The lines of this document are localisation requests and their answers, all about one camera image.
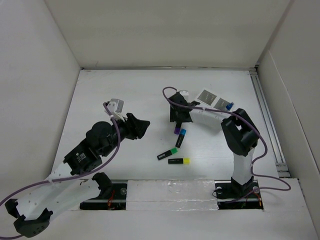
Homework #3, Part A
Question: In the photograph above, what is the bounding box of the aluminium rail right side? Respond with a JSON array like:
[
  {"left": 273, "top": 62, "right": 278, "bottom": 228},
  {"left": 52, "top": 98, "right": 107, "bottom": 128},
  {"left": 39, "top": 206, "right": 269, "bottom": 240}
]
[{"left": 249, "top": 68, "right": 291, "bottom": 179}]

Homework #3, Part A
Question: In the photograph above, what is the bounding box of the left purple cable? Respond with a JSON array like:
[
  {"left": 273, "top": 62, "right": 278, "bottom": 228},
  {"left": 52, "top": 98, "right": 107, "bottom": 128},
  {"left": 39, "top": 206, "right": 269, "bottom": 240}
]
[{"left": 0, "top": 102, "right": 123, "bottom": 238}]

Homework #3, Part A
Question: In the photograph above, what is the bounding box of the yellow cap highlighter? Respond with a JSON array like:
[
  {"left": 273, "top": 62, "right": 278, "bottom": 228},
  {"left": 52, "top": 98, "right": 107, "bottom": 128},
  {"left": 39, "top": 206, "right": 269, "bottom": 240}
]
[{"left": 168, "top": 158, "right": 190, "bottom": 165}]

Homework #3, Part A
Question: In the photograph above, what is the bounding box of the green cap highlighter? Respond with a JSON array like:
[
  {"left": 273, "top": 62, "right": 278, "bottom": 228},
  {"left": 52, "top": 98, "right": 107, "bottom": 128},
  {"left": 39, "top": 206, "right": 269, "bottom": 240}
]
[{"left": 157, "top": 147, "right": 178, "bottom": 161}]

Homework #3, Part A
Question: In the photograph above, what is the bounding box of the aluminium rail back edge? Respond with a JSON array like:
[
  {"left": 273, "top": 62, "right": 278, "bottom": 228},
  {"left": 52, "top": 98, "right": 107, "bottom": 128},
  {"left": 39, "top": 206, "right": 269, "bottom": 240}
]
[{"left": 80, "top": 66, "right": 257, "bottom": 71}]

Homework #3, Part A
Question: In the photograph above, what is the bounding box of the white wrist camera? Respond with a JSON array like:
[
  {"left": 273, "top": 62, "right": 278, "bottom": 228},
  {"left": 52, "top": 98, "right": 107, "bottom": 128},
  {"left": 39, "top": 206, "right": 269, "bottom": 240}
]
[
  {"left": 102, "top": 98, "right": 125, "bottom": 121},
  {"left": 179, "top": 90, "right": 189, "bottom": 99}
]

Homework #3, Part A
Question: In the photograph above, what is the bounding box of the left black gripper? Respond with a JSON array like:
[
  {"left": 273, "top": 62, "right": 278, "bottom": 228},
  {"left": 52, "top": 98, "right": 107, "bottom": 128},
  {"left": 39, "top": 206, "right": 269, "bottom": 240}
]
[{"left": 101, "top": 112, "right": 150, "bottom": 157}]

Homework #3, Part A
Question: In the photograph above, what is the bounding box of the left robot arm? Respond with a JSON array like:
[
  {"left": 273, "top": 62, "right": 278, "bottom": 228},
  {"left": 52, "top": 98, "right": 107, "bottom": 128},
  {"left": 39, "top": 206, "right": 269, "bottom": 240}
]
[{"left": 5, "top": 113, "right": 150, "bottom": 238}]

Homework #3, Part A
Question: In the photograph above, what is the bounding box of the purple cable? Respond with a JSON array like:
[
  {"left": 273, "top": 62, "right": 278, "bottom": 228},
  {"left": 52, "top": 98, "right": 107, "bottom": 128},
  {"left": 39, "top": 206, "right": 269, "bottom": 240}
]
[
  {"left": 0, "top": 102, "right": 123, "bottom": 238},
  {"left": 162, "top": 86, "right": 292, "bottom": 203}
]

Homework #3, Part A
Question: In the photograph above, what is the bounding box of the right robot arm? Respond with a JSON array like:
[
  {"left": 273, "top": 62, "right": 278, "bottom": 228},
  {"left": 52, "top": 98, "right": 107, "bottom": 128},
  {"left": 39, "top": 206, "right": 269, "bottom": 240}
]
[{"left": 168, "top": 92, "right": 259, "bottom": 199}]

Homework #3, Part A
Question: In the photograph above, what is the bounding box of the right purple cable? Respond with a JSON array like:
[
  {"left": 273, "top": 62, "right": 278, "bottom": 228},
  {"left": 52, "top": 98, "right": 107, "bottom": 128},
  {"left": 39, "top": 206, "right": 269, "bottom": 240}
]
[{"left": 162, "top": 86, "right": 292, "bottom": 203}]

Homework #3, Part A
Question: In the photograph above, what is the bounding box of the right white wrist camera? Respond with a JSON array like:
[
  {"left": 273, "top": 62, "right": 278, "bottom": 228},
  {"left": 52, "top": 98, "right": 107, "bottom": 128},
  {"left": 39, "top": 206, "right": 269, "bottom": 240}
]
[{"left": 179, "top": 90, "right": 189, "bottom": 99}]

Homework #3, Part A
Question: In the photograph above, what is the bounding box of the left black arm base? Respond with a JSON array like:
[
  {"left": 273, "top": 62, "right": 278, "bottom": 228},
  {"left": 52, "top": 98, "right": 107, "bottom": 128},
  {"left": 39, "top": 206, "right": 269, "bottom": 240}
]
[{"left": 79, "top": 172, "right": 128, "bottom": 211}]

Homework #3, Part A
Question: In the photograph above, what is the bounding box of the white slotted pen holder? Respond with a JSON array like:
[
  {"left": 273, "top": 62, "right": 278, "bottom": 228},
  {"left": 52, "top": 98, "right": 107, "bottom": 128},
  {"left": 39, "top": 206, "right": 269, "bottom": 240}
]
[{"left": 194, "top": 88, "right": 235, "bottom": 111}]

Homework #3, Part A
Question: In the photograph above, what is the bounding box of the purple cap highlighter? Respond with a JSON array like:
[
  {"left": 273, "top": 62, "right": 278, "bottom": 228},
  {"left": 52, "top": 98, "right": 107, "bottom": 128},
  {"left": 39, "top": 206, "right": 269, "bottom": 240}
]
[{"left": 174, "top": 122, "right": 182, "bottom": 135}]

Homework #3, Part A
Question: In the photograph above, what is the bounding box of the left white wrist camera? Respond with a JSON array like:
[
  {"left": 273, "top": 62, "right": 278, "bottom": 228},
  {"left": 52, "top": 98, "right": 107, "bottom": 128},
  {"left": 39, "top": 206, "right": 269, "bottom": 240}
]
[{"left": 102, "top": 98, "right": 125, "bottom": 121}]

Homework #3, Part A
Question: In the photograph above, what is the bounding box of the blue cap highlighter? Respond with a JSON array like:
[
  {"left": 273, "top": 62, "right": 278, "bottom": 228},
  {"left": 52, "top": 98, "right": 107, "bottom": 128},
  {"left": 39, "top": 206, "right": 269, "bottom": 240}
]
[{"left": 175, "top": 128, "right": 187, "bottom": 148}]

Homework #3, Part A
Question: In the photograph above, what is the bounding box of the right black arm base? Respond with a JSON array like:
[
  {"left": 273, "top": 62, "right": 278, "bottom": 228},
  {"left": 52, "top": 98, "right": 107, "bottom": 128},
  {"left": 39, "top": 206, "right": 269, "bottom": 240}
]
[{"left": 212, "top": 180, "right": 264, "bottom": 210}]

